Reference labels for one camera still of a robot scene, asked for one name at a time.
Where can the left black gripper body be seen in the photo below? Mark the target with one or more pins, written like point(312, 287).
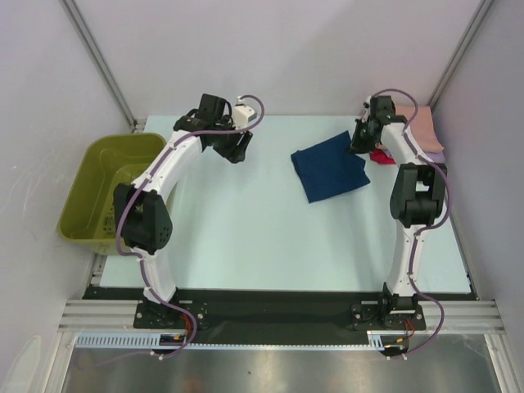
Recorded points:
point(226, 144)

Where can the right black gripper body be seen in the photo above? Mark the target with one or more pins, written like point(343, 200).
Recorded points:
point(363, 140)

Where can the dark blue t shirt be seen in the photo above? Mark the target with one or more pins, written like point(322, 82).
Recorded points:
point(328, 169)

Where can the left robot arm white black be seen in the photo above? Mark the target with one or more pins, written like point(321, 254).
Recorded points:
point(143, 225)

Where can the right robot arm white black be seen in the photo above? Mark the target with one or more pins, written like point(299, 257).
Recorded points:
point(419, 203)

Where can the folded red t shirt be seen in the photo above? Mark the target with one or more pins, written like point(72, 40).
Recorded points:
point(381, 157)

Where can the folded pink t shirt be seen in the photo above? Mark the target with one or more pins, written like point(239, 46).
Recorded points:
point(422, 128)

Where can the folded lilac t shirt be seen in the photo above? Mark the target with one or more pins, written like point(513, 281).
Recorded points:
point(435, 157)

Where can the olive green plastic basket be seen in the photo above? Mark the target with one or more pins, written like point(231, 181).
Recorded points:
point(88, 218)

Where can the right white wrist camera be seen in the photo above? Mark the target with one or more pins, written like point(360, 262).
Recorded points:
point(368, 111)

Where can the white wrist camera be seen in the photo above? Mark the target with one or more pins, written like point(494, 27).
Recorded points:
point(368, 111)
point(243, 115)

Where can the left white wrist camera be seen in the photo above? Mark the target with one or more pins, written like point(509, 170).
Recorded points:
point(243, 115)

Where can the left aluminium frame post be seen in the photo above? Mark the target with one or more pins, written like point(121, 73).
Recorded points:
point(86, 37)

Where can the aluminium frame post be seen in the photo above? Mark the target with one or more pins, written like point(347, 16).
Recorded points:
point(86, 37)
point(474, 26)

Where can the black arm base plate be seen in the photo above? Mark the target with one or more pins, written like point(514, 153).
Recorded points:
point(278, 318)

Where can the right aluminium frame post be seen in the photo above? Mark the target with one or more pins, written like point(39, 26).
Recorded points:
point(474, 26)

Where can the white slotted cable duct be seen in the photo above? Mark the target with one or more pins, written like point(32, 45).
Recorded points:
point(171, 341)

